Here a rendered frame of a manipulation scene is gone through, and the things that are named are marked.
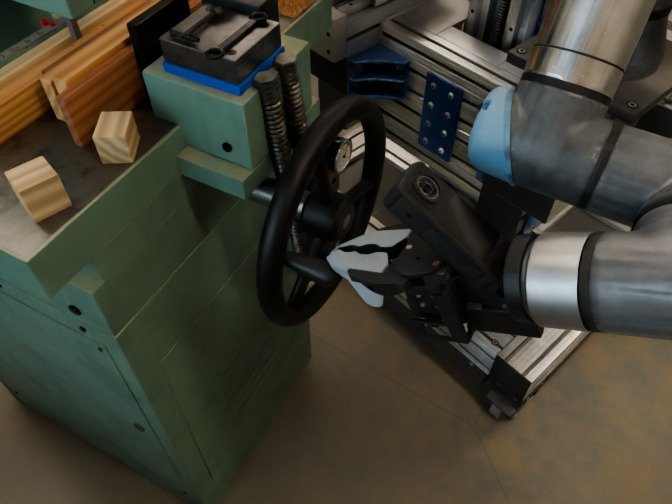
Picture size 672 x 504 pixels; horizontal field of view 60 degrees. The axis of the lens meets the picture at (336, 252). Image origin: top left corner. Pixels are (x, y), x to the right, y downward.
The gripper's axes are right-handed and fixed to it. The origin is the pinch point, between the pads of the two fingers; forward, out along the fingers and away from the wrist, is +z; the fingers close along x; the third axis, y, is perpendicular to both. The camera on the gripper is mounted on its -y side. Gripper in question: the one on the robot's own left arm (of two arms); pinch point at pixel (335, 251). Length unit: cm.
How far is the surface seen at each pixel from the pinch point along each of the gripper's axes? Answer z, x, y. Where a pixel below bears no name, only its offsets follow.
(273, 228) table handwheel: 3.8, -2.4, -4.9
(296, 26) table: 20.7, 31.4, -14.5
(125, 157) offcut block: 19.8, -2.7, -14.8
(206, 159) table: 17.8, 4.6, -9.5
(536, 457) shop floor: 13, 36, 92
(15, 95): 31.0, -3.5, -24.4
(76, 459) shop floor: 92, -18, 50
